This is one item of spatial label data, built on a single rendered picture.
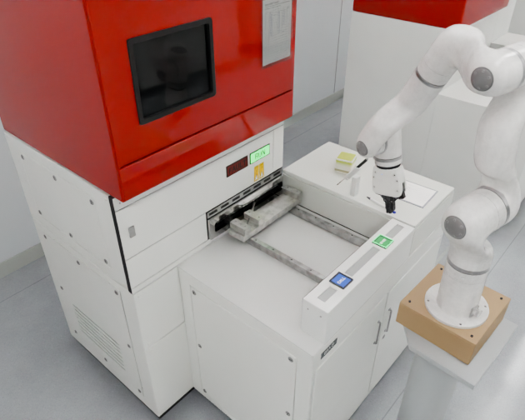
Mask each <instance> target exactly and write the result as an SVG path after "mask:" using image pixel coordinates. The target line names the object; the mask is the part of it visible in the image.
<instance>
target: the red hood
mask: <svg viewBox="0 0 525 420"><path fill-rule="evenodd" d="M296 12H297V0H0V118H1V121H2V125H3V128H4V130H6V131H7V132H9V133H11V134H12V135H14V136H15V137H17V138H19V139H21V140H22V141H24V142H25V143H27V144H28V145H30V146H32V147H33V148H35V149H37V150H38V151H39V152H41V153H43V154H45V155H46V156H48V157H50V158H51V159H52V160H54V161H56V162H57V163H60V164H61V165H63V166H64V167H65V168H67V169H69V170H71V171H72V172H74V173H76V174H77V175H78V176H80V177H81V178H84V179H85V180H87V181H89V182H90V183H91V184H93V185H95V186H96V187H98V188H100V189H102V190H103V191H104V192H106V193H108V194H109V195H111V196H113V197H114V198H116V199H117V200H119V201H120V202H122V203H125V202H126V201H128V200H130V199H131V198H134V197H136V196H137V195H139V194H141V193H144V192H146V191H147V190H149V189H151V188H154V187H156V186H157V185H159V184H161V183H164V182H165V181H167V180H168V179H170V178H173V177H175V176H177V175H178V174H180V173H183V172H185V171H187V170H188V169H190V168H193V167H195V166H197V165H198V164H199V163H202V162H204V161H206V160H208V159H209V158H212V157H214V156H216V155H218V154H219V153H222V152H224V151H226V150H228V149H229V148H231V147H233V146H235V145H237V144H239V143H241V142H243V141H245V140H247V139H249V138H251V137H253V136H255V135H257V134H259V133H261V132H263V131H265V130H266V129H268V128H270V127H272V126H274V125H276V124H278V123H280V122H282V121H284V120H286V119H288V118H290V117H291V116H292V115H293V80H294V58H295V35H296Z"/></svg>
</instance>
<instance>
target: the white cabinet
mask: <svg viewBox="0 0 525 420"><path fill-rule="evenodd" d="M442 237H443V230H442V227H441V223H440V224H439V225H438V226H437V228H436V229H435V230H434V231H433V232H432V233H431V234H430V235H429V236H428V237H427V238H426V239H425V240H424V241H423V242H422V243H421V244H420V245H419V246H418V247H417V248H416V249H415V250H414V252H413V253H412V254H411V255H410V256H409V257H408V260H407V261H406V262H405V263H404V264H403V265H402V266H401V267H400V268H399V269H398V270H397V271H396V272H395V273H394V274H393V275H392V276H391V277H390V278H389V279H388V280H387V281H386V282H385V283H384V284H383V285H382V286H381V287H380V288H379V289H378V290H377V291H376V292H375V293H374V294H373V295H372V296H371V297H370V298H369V299H368V300H367V301H366V303H365V304H364V305H363V306H362V307H361V308H360V309H359V310H358V311H357V312H356V313H355V314H354V315H353V316H352V317H351V318H350V319H349V320H348V321H347V322H346V323H345V324H344V326H343V327H342V328H341V329H340V330H339V331H338V332H337V333H336V334H335V335H334V336H333V337H332V338H331V339H330V340H329V341H328V342H327V343H326V344H325V345H324V346H323V348H322V349H321V350H320V351H319V352H318V353H317V354H316V355H315V356H314V357H312V356H310V355H309V354H307V353H306V352H304V351H303V350H302V349H300V348H299V347H297V346H295V345H294V344H292V343H291V342H289V341H288V340H287V339H285V338H284V337H282V336H280V335H279V334H277V333H276V332H274V331H273V330H272V329H270V328H269V327H267V326H265V325H264V324H262V323H261V322H259V321H258V320H257V319H255V318H254V317H252V316H250V315H249V314H247V313H246V312H244V311H243V310H242V309H240V308H239V307H237V306H235V305H234V304H232V303H231V302H229V301H228V300H227V299H225V298H224V297H222V296H220V295H219V294H217V293H216V292H214V291H213V290H212V289H210V288H209V287H207V286H205V285H204V284H202V283H201V282H199V281H198V280H197V279H195V278H194V277H192V276H190V275H189V274H187V273H186V272H184V271H183V270H182V269H180V268H178V272H179V279H180V285H181V292H182V304H183V311H184V317H185V323H186V330H187V342H188V349H189V355H190V362H191V368H192V380H193V386H194V387H195V388H196V389H197V390H198V391H199V392H200V393H201V394H202V395H203V396H204V397H205V398H207V399H208V400H209V401H210V402H212V403H213V404H214V405H215V406H217V407H218V408H219V409H220V410H221V411H223V412H224V413H225V414H226V415H228V416H229V417H230V418H231V419H232V420H348V419H349V418H350V417H351V416H352V415H353V413H354V412H355V411H356V410H357V408H358V407H359V406H360V404H361V403H362V402H363V400H364V399H365V398H366V397H367V395H368V394H369V393H370V392H371V391H372V390H373V388H374V387H375V386H376V384H377V383H378V382H379V380H380V379H381V378H382V377H383V375H384V374H385V373H386V371H387V370H388V369H389V368H390V367H391V366H392V364H393V363H394V362H395V360H396V359H397V358H398V356H399V355H400V354H401V353H402V351H403V350H404V348H405V347H406V346H407V345H408V342H407V339H406V335H405V332H404V328H403V325H402V324H400V323H399V322H396V318H397V314H398V307H399V303H400V302H401V301H402V300H403V299H404V298H405V297H406V296H407V295H408V294H409V293H410V292H411V291H412V290H413V289H414V288H415V287H416V286H417V285H418V284H419V283H420V282H421V281H422V280H423V279H424V278H425V277H426V276H427V275H428V274H429V273H430V272H431V271H432V270H433V269H434V265H435V262H436V259H437V255H438V250H439V247H440V243H441V240H442Z"/></svg>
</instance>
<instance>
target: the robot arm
mask: <svg viewBox="0 0 525 420"><path fill-rule="evenodd" d="M485 43H486V39H485V36H484V34H483V32H482V31H481V30H479V29H478V28H476V27H473V26H470V25H466V24H455V25H452V26H450V27H447V28H445V29H444V30H443V31H442V32H440V33H439V35H438V36H437V37H436V39H435V40H434V41H433V43H432V45H431V46H430V48H429V49H428V50H427V52H426V53H425V55H424V56H423V58H422V60H421V61H420V63H419V64H418V65H417V67H416V68H415V70H414V71H413V73H412V75H411V76H410V78H409V79H408V80H407V82H406V83H405V85H404V87H403V88H402V90H401V91H400V93H399V94H398V95H397V96H396V97H394V98H393V99H392V100H390V101H389V102H387V103H386V104H385V105H384V106H383V107H381V108H380V109H379V110H378V111H377V112H376V113H375V114H374V115H373V116H372V117H371V118H370V120H369V121H368V122H367V124H366V125H365V127H364V128H363V130H362V131H361V133H360V134H359V136H358V138H357V143H356V149H357V152H358V154H359V155H360V156H362V157H364V158H372V157H373V159H374V160H375V164H374V167H373V172H372V190H373V191H374V192H375V193H376V194H378V195H380V196H381V197H382V199H383V201H384V202H385V208H386V213H390V214H391V213H392V212H393V211H395V209H396V202H395V201H396V200H397V199H404V198H405V197H406V195H405V192H406V178H405V173H404V169H403V165H402V164H401V162H402V134H401V128H403V127H404V126H405V125H407V124H408V123H410V122H411V121H412V120H414V119H415V118H417V117H418V116H420V115H421V114H422V113H423V112H424V111H425V110H426V109H427V108H428V106H429V105H430V104H431V103H432V101H433V100H434V99H435V97H436V96H437V95H438V94H439V93H440V92H441V90H442V89H443V88H444V86H445V85H446V84H447V82H448V81H449V79H450V78H451V77H452V76H453V74H454V73H455V72H456V71H457V70H458V71H459V73H460V75H461V77H462V80H463V82H464V84H465V85H466V87H467V88H468V89H469V90H471V91H472V92H474V93H476V94H479V95H482V96H486V97H493V98H492V100H491V102H490V103H489V104H488V106H487V108H486V110H485V111H484V113H483V115H482V116H481V119H480V121H479V124H478V126H477V134H476V139H475V144H474V153H473V158H474V163H475V166H476V168H477V170H478V171H479V172H480V173H481V181H480V183H479V185H478V187H477V189H476V190H474V191H472V192H470V193H468V194H467V195H465V196H463V197H460V198H459V199H458V200H456V201H455V202H453V203H452V204H451V205H450V206H449V207H448V208H447V209H446V211H445V213H444V214H443V216H442V221H441V227H442V231H443V232H444V234H445V235H446V236H447V238H448V240H449V242H450V247H449V249H448V253H447V259H446V262H445V266H444V269H443V273H442V279H441V282H440V283H438V284H435V285H433V286H431V287H430V288H429V289H428V290H427V292H426V294H425V299H424V302H425V306H426V309H427V310H428V312H429V313H430V314H431V315H432V316H433V317H434V318H435V319H437V320H438V321H439V322H440V323H443V324H445V325H447V326H449V327H452V328H460V329H471V328H477V327H479V326H481V325H483V324H484V323H485V322H486V320H487V319H488V314H489V307H488V303H487V301H486V300H485V299H484V297H483V296H482V293H483V289H484V286H485V283H486V281H487V278H488V273H489V270H490V267H491V265H492V262H493V255H494V251H493V246H492V244H491V243H490V242H489V241H488V240H487V238H488V236H489V235H490V234H491V233H493V232H494V231H496V230H497V229H499V228H500V227H502V226H503V225H505V224H506V223H508V222H510V221H511V220H512V219H513V218H514V217H515V216H516V214H517V213H518V210H519V208H520V204H521V191H520V187H519V182H518V176H517V172H516V158H517V153H518V147H519V143H520V139H521V136H522V132H523V128H524V125H525V41H521V42H515V43H513V44H510V45H507V46H505V47H501V48H499V49H493V48H490V47H488V46H486V45H485Z"/></svg>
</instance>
